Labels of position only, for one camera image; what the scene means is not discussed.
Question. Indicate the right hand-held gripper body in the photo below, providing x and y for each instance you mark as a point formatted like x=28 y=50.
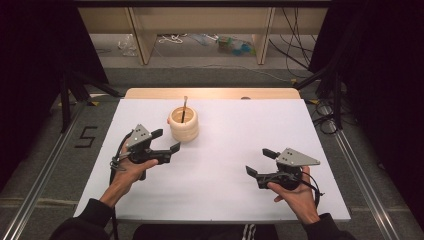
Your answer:
x=295 y=159

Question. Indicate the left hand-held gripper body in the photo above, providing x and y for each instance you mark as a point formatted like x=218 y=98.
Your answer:
x=138 y=138

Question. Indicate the beige ribbed brush holder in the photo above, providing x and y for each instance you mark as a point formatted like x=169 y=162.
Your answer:
x=184 y=128

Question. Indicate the black makeup brush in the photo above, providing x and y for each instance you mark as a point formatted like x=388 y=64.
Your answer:
x=184 y=110

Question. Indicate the person's left hand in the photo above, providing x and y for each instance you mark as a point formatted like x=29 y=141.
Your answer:
x=131 y=176

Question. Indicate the person's right hand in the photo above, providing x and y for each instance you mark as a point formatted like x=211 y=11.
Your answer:
x=298 y=200

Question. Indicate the white board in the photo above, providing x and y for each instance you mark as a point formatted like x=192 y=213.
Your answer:
x=213 y=193

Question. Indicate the small dark table grommet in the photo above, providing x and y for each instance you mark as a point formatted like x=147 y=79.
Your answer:
x=245 y=98

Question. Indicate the wooden table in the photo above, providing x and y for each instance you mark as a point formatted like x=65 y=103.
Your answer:
x=213 y=93

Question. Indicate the black metal stand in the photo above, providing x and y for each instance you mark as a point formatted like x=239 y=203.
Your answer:
x=66 y=100
x=337 y=100

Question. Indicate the clear plastic bag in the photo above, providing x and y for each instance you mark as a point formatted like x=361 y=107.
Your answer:
x=127 y=45

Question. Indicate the colourful plastic toy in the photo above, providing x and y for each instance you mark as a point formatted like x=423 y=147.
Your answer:
x=235 y=46

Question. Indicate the black curtain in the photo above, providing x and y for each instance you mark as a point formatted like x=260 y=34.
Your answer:
x=383 y=83
x=36 y=66

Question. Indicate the wooden shelf unit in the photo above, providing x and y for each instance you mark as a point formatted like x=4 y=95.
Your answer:
x=200 y=20

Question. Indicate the aluminium floor rail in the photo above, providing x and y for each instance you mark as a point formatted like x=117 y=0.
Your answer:
x=40 y=186
x=363 y=180

